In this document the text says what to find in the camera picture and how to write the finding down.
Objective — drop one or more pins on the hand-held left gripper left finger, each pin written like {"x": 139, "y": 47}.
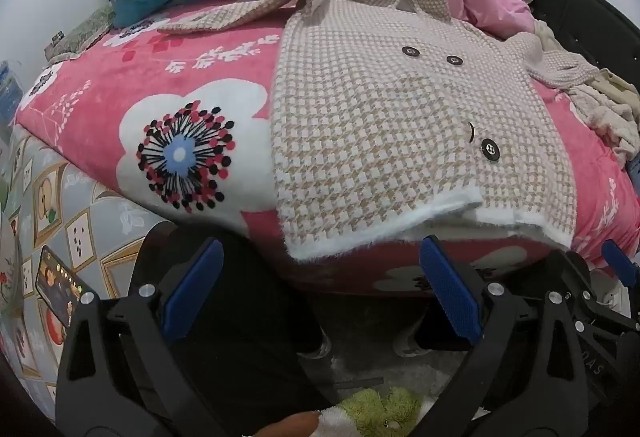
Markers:
{"x": 192, "y": 289}

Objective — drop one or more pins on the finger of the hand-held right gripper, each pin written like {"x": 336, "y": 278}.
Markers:
{"x": 620, "y": 259}
{"x": 577, "y": 279}

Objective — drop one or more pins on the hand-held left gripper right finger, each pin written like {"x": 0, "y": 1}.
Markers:
{"x": 450, "y": 289}

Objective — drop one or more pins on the beige houndstooth coat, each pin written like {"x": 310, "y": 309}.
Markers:
{"x": 380, "y": 117}

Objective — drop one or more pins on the smartphone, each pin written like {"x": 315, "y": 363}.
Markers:
{"x": 57, "y": 284}

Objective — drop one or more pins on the green shaggy rug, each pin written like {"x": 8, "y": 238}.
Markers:
{"x": 380, "y": 409}

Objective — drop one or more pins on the beige knitted sweater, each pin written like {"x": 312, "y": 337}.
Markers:
{"x": 607, "y": 117}

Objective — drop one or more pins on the grey picture-print bed sheet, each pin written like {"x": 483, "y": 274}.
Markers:
{"x": 50, "y": 187}

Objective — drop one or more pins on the white fluffy cloth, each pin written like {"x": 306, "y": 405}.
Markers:
{"x": 337, "y": 424}

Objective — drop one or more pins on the pink floral blanket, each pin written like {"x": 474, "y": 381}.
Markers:
{"x": 100, "y": 82}

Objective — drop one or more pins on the black headboard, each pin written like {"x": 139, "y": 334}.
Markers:
{"x": 575, "y": 7}

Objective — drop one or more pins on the grey-green patterned cloth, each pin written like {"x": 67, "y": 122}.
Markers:
{"x": 80, "y": 34}

